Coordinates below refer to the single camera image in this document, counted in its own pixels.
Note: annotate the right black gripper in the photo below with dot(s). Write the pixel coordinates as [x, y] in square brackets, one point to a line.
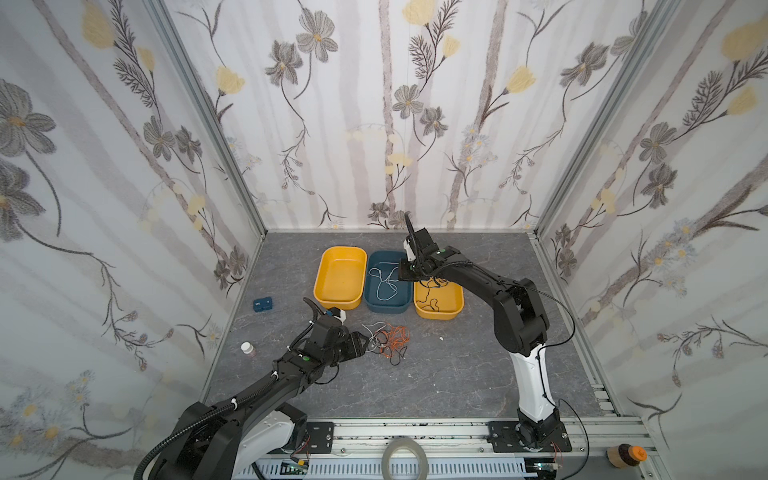
[417, 246]

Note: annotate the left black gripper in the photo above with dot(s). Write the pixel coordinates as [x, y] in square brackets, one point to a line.
[327, 324]

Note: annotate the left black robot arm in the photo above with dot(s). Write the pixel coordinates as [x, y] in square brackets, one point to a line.
[240, 414]

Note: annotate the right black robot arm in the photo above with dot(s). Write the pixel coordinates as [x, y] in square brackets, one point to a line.
[520, 326]

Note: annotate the right yellow plastic tray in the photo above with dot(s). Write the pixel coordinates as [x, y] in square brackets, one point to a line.
[438, 299]

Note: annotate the yellow plastic tray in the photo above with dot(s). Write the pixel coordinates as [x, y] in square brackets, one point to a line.
[438, 299]
[340, 278]

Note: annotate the teal plastic tray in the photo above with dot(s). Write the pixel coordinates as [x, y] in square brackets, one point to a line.
[383, 292]

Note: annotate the left yellow plastic tray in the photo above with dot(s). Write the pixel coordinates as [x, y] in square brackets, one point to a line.
[340, 278]

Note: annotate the small blue box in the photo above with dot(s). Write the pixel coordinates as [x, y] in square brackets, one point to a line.
[262, 304]

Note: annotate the small white bottle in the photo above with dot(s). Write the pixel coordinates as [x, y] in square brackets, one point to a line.
[248, 349]

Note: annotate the tape roll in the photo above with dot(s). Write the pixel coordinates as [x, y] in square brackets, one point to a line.
[404, 457]

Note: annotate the orange capped bottle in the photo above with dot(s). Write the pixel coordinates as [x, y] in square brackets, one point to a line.
[626, 456]

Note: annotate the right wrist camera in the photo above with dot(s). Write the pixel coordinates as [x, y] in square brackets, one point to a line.
[410, 249]

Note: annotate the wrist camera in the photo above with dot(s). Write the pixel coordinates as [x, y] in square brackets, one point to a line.
[337, 313]
[410, 249]

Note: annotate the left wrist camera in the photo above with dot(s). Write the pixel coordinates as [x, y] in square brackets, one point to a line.
[337, 313]

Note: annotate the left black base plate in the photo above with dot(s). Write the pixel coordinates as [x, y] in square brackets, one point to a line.
[312, 438]

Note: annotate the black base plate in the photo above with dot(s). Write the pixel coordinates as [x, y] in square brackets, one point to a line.
[525, 437]
[312, 438]

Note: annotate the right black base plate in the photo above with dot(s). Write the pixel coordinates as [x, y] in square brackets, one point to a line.
[525, 437]

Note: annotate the aluminium mounting rail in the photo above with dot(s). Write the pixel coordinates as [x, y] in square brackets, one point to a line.
[280, 447]

